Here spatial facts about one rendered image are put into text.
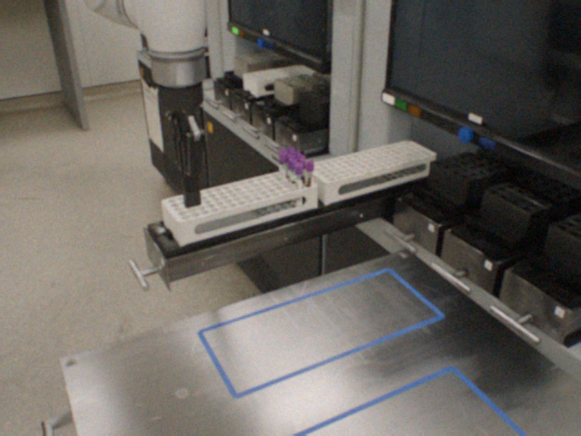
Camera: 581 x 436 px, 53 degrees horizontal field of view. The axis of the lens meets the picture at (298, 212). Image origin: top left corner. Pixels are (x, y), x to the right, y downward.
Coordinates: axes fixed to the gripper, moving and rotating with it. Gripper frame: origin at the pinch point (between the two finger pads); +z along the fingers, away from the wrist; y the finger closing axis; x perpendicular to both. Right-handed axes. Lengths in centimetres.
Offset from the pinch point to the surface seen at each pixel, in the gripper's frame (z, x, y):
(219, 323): 8.0, 7.4, -29.0
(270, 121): 11, -42, 50
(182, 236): 6.5, 4.3, -4.9
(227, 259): 13.0, -3.5, -6.7
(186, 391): 8.0, 16.2, -39.1
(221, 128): 26, -42, 88
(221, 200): 3.5, -5.6, -0.9
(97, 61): 63, -54, 350
